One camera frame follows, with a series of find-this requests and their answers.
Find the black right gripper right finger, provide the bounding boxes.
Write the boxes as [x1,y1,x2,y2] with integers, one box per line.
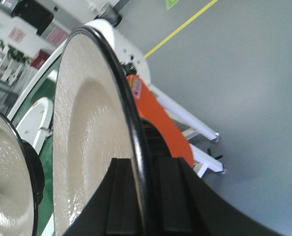
[146,157,278,236]

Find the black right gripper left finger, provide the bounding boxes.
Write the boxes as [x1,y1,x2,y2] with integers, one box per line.
[64,158,142,236]

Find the cream plate black rim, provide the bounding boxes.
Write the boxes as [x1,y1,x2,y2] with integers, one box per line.
[53,26,136,236]
[0,112,45,236]

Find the orange conveyor side cover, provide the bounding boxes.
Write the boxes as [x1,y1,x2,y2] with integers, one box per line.
[126,74,194,167]

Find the green conveyor belt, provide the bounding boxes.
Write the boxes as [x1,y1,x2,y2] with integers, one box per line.
[12,57,60,236]

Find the red fire extinguisher cabinet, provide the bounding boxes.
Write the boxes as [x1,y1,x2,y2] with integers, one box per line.
[30,49,50,69]

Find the green potted plant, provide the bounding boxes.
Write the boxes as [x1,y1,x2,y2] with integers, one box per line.
[0,38,32,64]

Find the white conveyor frame legs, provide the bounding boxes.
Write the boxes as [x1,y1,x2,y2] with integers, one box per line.
[86,19,227,177]

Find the white inner ring guard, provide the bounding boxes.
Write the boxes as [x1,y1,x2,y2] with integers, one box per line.
[16,97,53,154]

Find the white outer curved guard rail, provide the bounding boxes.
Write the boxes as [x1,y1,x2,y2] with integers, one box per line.
[7,41,65,120]

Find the pink wall notice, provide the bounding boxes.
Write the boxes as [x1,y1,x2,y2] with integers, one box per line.
[8,27,26,44]

